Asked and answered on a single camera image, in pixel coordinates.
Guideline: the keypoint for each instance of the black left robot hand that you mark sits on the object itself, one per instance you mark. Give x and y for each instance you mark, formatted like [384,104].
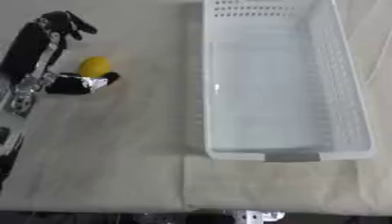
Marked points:
[28,48]

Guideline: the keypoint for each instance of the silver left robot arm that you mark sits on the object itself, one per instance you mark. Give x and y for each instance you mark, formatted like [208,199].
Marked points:
[11,116]

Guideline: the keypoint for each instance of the yellow toy lemon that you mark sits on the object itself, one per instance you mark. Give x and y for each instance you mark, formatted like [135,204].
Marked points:
[95,66]

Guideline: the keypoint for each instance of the white perforated plastic basket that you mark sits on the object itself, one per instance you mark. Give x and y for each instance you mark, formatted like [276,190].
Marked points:
[286,87]

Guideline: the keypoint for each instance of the silver metal bracket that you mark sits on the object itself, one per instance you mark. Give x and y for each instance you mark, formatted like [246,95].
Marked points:
[255,217]

